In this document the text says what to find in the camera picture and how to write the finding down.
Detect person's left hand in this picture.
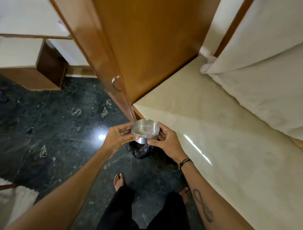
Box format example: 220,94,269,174
104,125,140,157

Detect person's right hand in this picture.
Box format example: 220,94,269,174
147,122,188,164

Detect round steel ashtray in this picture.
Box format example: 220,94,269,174
130,119,160,144

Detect person's right forearm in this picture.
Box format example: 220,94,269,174
179,158,255,230

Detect person's left forearm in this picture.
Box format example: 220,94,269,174
4,142,113,230

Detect small bin with black bag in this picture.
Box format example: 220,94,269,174
125,140,155,160

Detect person's left foot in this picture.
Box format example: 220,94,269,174
113,173,125,191

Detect person's foot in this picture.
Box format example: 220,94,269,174
178,186,192,203
113,173,125,191

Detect person's right foot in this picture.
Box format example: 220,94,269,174
178,186,192,203

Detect person's black trousers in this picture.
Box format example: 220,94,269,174
95,186,190,230

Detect brown wooden wardrobe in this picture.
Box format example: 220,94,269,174
49,0,222,122

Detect white pillow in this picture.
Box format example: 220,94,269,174
200,0,303,74
208,50,303,141

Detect wooden bench with white cushion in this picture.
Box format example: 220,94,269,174
0,37,69,91

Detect white cloth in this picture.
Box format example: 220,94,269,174
0,178,40,224

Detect black cord bracelet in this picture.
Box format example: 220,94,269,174
178,158,193,170

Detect metal wardrobe door handle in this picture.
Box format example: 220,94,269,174
111,76,122,92

